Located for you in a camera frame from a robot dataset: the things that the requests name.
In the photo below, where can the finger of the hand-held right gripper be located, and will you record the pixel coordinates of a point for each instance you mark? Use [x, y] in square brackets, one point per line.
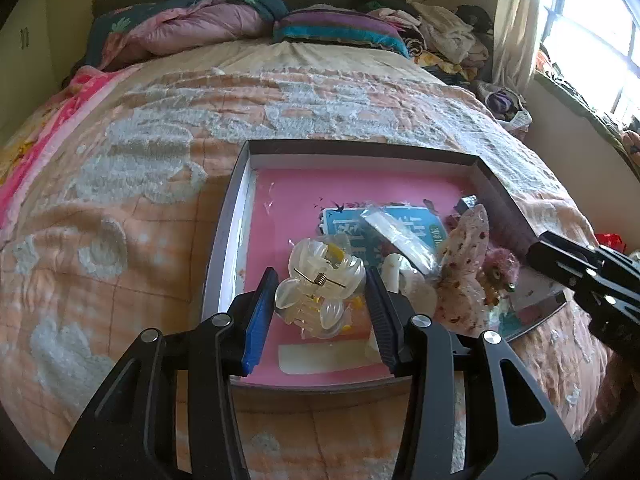
[555, 265]
[575, 246]

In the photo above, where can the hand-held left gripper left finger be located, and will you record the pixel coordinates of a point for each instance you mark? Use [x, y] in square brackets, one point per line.
[257, 320]

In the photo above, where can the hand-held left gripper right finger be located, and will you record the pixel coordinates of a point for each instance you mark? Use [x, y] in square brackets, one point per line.
[382, 320]

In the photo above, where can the clear hair claw clip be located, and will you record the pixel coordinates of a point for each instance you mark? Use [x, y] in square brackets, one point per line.
[312, 270]

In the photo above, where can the floral fabric scrunchie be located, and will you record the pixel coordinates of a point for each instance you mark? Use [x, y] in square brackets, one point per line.
[460, 270]

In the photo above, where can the shallow dark box pink lining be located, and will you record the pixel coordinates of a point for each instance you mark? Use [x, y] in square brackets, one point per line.
[290, 200]

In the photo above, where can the yellow packet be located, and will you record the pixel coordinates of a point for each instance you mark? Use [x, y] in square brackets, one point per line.
[356, 329]

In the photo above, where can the red plastic item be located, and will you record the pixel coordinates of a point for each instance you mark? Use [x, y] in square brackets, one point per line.
[610, 241]

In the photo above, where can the white hair clip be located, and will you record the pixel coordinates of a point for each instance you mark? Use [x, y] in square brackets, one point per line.
[417, 295]

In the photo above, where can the clear plastic bag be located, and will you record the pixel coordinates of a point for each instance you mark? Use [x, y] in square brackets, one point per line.
[400, 232]

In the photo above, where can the blue printed card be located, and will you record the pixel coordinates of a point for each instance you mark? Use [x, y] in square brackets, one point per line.
[340, 225]

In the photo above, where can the small silver hair clip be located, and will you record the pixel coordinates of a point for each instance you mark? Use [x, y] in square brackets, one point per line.
[467, 205]

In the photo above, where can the green cloth on windowsill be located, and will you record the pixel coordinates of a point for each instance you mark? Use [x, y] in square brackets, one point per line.
[600, 120]

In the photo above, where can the bag of clothes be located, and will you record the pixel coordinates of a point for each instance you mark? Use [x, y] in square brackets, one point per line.
[502, 102]

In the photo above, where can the window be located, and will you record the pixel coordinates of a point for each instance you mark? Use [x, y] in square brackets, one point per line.
[595, 25]

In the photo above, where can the cream curtain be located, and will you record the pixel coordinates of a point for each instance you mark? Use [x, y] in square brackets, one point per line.
[517, 20]

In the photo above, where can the pile of clothes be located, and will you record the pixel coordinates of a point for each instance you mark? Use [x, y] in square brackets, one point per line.
[440, 30]

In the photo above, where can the striped purple teal pillow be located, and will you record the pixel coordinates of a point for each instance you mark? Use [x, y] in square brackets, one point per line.
[340, 27]

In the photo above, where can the pink quilt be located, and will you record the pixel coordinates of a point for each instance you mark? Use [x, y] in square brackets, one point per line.
[200, 27]

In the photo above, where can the pink floral blanket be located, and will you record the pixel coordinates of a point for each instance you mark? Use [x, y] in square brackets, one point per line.
[45, 110]

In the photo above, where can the dark teal leaf blanket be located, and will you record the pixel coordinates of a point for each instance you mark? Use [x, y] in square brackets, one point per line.
[115, 25]

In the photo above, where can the cream wardrobe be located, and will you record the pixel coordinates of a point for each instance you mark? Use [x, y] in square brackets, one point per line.
[25, 35]

